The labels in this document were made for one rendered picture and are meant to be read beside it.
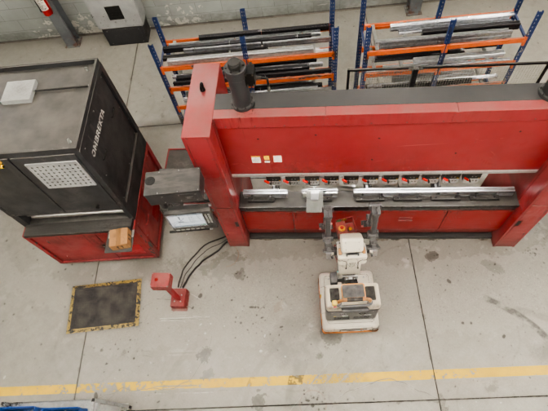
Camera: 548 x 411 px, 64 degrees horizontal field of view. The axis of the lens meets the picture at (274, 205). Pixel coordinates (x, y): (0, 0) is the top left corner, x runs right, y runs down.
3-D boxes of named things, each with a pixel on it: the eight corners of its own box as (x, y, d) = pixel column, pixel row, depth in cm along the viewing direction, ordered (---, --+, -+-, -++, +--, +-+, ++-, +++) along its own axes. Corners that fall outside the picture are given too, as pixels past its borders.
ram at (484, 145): (232, 177, 453) (216, 129, 383) (232, 170, 457) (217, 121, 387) (536, 173, 423) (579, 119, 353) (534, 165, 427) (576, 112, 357)
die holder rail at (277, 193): (244, 198, 494) (242, 194, 485) (244, 193, 497) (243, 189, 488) (288, 197, 489) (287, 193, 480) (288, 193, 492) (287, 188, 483)
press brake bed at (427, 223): (249, 239, 565) (239, 209, 492) (250, 224, 575) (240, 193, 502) (490, 239, 535) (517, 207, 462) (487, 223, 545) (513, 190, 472)
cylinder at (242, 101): (230, 112, 370) (219, 71, 329) (233, 90, 382) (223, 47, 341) (269, 111, 366) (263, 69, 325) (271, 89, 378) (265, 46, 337)
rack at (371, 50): (355, 128, 635) (366, 28, 482) (351, 102, 659) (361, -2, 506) (489, 117, 622) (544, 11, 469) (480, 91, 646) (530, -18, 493)
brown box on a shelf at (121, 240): (104, 253, 465) (99, 249, 454) (108, 231, 477) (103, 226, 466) (131, 251, 463) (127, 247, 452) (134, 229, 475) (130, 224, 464)
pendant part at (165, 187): (170, 236, 454) (142, 196, 380) (172, 215, 466) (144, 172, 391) (218, 232, 451) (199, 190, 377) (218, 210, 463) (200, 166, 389)
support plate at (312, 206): (306, 213, 465) (306, 212, 464) (306, 191, 477) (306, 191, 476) (323, 212, 463) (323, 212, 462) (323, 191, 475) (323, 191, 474)
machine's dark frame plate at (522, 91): (231, 163, 445) (214, 109, 373) (232, 148, 453) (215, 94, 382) (540, 157, 415) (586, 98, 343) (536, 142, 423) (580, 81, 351)
